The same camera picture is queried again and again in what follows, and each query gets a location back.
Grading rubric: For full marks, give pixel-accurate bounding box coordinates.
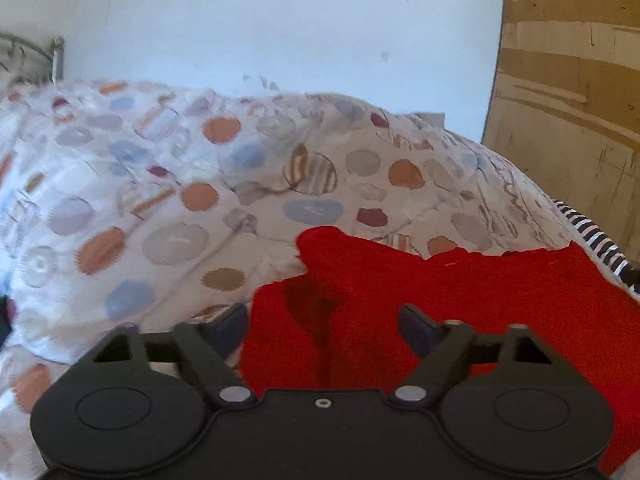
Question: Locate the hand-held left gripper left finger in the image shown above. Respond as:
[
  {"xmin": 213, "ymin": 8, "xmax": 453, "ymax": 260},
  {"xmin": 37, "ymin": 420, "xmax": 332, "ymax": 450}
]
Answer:
[{"xmin": 90, "ymin": 303, "xmax": 257, "ymax": 407}]

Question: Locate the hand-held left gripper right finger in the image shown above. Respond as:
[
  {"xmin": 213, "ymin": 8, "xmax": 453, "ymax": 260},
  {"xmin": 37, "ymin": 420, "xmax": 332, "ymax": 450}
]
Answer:
[{"xmin": 389, "ymin": 303, "xmax": 555, "ymax": 406}]

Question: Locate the red knit sweater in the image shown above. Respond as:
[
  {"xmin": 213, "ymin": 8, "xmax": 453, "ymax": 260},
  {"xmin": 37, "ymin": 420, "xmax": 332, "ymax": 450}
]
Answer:
[{"xmin": 240, "ymin": 226, "xmax": 640, "ymax": 478}]

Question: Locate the circle patterned duvet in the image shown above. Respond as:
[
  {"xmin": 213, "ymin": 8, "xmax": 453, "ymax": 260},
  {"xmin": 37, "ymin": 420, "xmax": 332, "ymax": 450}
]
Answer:
[{"xmin": 0, "ymin": 79, "xmax": 613, "ymax": 480}]

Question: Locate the striped bed sheet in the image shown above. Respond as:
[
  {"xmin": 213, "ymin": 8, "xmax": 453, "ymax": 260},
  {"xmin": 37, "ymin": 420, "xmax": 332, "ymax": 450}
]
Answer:
[{"xmin": 554, "ymin": 200, "xmax": 640, "ymax": 303}]

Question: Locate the plywood board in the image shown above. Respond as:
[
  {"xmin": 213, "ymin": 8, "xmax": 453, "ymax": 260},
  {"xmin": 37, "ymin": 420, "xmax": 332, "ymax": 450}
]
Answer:
[{"xmin": 481, "ymin": 0, "xmax": 640, "ymax": 261}]

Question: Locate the metal bed headboard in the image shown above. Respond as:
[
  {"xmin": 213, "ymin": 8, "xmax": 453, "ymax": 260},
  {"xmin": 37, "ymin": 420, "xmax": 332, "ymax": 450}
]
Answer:
[{"xmin": 0, "ymin": 32, "xmax": 67, "ymax": 86}]

